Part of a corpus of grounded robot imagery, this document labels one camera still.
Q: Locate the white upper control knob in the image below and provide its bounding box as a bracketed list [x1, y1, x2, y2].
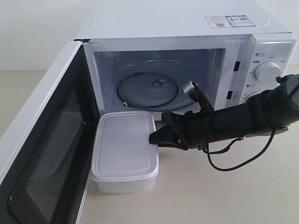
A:
[254, 61, 281, 83]

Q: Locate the black camera cable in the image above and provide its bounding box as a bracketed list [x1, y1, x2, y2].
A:
[186, 88, 278, 172]

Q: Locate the white microwave door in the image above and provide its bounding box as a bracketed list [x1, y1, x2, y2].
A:
[0, 41, 100, 224]

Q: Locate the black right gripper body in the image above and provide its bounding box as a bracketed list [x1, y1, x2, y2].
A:
[164, 111, 215, 151]

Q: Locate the white plastic lidded container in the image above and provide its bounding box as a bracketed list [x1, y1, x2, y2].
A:
[91, 111, 159, 193]

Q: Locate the white microwave oven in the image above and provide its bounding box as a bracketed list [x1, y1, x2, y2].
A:
[76, 0, 298, 119]

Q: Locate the blue white label sticker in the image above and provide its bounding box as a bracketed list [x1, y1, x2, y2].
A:
[205, 15, 255, 28]

